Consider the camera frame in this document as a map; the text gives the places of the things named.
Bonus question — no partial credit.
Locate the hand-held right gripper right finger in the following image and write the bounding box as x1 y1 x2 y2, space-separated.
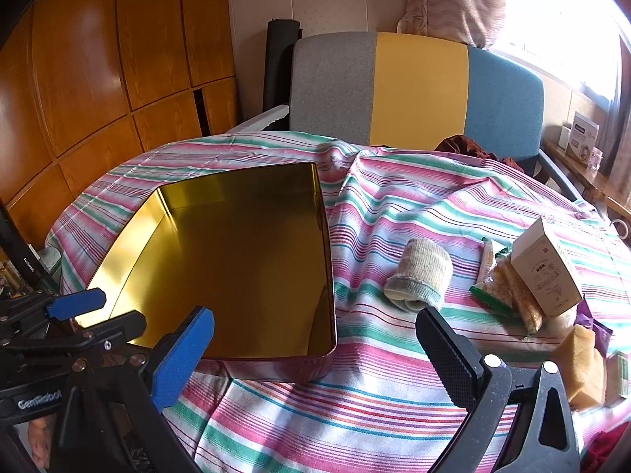
415 305 581 473

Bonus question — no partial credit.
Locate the black rolled mat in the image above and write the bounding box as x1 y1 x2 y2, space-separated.
263 19 301 112

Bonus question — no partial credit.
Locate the window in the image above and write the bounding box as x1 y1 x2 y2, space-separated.
493 0 628 105

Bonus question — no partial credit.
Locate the cardboard box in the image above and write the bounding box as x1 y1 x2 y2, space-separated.
73 162 339 383

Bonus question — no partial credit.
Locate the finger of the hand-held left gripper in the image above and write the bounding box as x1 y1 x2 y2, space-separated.
69 311 149 356
43 289 107 321

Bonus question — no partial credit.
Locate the yellow sponge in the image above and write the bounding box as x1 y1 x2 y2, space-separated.
551 325 608 413

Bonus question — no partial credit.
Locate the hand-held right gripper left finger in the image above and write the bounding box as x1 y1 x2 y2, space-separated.
49 305 216 473

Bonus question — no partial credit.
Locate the cream sock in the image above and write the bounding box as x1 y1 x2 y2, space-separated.
385 237 452 313

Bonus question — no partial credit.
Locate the small green box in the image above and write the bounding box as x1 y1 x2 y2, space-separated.
604 352 630 408

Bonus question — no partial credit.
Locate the white soft packet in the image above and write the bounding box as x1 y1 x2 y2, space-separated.
541 305 579 340

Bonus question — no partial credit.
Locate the white carton box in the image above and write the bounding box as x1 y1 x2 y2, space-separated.
510 217 583 319

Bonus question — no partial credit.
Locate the wooden desk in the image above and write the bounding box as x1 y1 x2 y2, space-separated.
541 138 631 222

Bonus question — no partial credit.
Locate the white printed box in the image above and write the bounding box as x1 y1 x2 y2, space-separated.
566 111 601 164

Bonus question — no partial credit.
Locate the wooden wardrobe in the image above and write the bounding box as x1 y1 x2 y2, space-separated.
0 0 243 252

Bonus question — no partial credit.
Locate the dark red cloth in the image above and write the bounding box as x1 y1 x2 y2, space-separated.
582 428 631 473
434 135 500 161

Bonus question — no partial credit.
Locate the purple snack packet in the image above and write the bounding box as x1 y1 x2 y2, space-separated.
574 300 615 356

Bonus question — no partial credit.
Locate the striped bed sheet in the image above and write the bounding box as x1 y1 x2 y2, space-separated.
44 130 631 473

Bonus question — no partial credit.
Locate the pink patterned curtain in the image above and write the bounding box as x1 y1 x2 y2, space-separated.
397 0 508 51

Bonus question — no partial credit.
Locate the grey bed side rail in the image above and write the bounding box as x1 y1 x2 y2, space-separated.
226 103 290 135
536 150 608 218

